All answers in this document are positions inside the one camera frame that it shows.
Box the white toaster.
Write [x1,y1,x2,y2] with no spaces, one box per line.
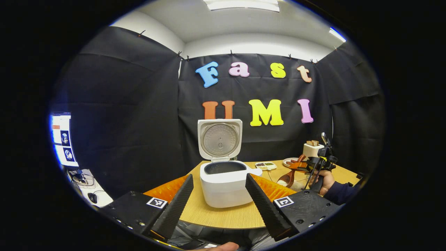
[302,141,324,159]

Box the computer monitor screen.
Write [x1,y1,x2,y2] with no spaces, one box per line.
[51,112,80,168]

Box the white side table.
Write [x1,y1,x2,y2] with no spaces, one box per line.
[66,168,114,208]

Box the large ceiling light panel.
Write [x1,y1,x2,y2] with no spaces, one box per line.
[203,0,280,13]

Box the white rice cooker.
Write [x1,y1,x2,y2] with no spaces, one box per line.
[197,119,263,208]

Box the small ceiling light panel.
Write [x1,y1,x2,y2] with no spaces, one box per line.
[329,27,347,43]

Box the black backdrop cloth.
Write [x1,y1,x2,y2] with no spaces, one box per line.
[49,26,385,199]

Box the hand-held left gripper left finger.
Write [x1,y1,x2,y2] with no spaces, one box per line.
[100,174,194,242]

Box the brown wooden spoon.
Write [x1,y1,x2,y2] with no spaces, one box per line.
[277,154,307,189]

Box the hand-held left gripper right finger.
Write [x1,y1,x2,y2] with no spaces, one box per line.
[245,173,341,242]

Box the white divided grain tray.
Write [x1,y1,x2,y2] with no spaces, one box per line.
[255,161,278,171]

